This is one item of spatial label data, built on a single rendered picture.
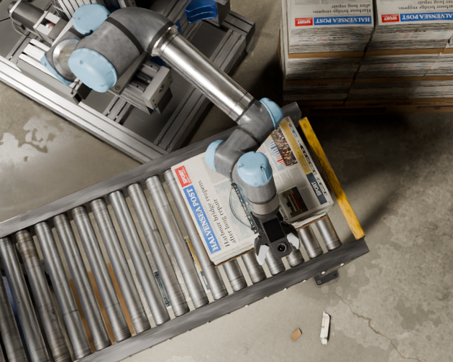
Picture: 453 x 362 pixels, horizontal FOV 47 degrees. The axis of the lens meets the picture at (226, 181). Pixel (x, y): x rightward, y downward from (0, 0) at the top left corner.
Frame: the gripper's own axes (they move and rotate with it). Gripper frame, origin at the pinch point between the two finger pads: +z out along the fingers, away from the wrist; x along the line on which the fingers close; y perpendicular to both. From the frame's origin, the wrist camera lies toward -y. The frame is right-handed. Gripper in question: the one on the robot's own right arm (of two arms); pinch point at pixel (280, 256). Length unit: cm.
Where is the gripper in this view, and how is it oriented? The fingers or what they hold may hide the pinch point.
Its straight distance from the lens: 143.7
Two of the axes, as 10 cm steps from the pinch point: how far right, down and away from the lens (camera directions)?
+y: -3.1, -6.3, 7.1
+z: 2.3, 6.7, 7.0
